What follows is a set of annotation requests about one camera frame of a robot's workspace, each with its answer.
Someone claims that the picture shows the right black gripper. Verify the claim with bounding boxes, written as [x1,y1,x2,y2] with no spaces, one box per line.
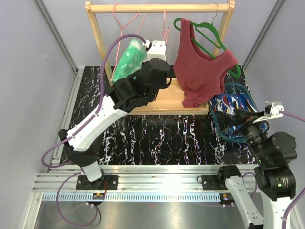
[215,108,270,164]

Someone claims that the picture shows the blue red white trousers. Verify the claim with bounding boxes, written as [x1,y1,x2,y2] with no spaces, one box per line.
[209,93,258,139]

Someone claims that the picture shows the green tie-dye trousers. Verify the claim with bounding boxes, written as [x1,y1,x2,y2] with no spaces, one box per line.
[112,38,147,83]

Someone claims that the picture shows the pink wire hanger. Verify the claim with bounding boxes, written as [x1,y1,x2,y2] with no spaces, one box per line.
[112,3,141,79]
[162,9,170,43]

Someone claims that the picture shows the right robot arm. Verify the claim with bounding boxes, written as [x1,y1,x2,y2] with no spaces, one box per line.
[216,105,297,229]

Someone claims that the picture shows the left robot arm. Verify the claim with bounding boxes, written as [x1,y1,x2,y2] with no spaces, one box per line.
[59,58,171,189]

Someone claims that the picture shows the green plastic hanger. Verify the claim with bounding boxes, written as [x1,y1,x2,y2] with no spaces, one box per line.
[173,9,242,79]

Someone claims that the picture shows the teal transparent plastic basin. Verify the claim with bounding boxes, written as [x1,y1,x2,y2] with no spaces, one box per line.
[208,83,258,144]

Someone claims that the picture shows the wooden clothes rack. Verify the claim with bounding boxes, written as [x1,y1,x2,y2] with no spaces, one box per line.
[85,0,235,115]

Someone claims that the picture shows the maroon tank top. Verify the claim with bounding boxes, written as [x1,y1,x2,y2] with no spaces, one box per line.
[173,18,238,108]

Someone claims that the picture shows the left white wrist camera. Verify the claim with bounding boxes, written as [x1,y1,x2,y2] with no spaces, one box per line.
[142,40,167,61]

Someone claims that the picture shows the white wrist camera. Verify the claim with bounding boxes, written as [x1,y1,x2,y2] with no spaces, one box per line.
[253,102,284,123]
[142,40,167,61]

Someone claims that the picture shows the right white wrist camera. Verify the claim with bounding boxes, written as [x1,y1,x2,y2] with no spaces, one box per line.
[253,102,284,123]

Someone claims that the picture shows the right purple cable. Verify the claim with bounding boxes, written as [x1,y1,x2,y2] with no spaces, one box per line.
[278,111,305,229]

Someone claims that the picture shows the aluminium mounting rail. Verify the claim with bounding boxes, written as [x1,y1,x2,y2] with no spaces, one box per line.
[32,163,272,203]

